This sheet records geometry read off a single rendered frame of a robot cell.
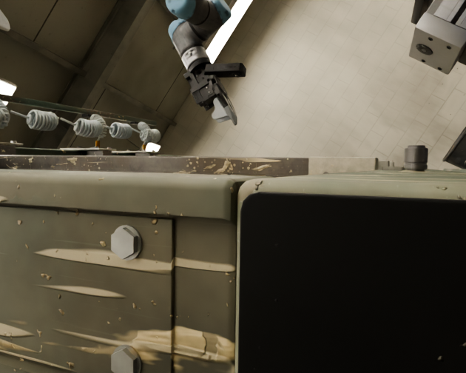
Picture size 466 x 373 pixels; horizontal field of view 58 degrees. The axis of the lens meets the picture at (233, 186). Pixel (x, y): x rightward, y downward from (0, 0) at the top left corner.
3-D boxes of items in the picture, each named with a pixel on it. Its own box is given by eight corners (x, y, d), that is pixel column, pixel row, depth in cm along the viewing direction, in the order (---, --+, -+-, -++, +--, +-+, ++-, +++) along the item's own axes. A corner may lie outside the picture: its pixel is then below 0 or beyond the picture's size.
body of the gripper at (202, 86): (207, 113, 124) (190, 80, 127) (231, 98, 122) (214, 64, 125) (197, 106, 117) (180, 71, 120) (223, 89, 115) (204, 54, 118)
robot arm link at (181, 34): (181, 10, 120) (160, 29, 124) (197, 40, 118) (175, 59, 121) (196, 20, 127) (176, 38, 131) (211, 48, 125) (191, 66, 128)
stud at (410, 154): (427, 172, 45) (428, 144, 45) (403, 172, 46) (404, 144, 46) (427, 172, 48) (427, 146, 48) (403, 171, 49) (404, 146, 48)
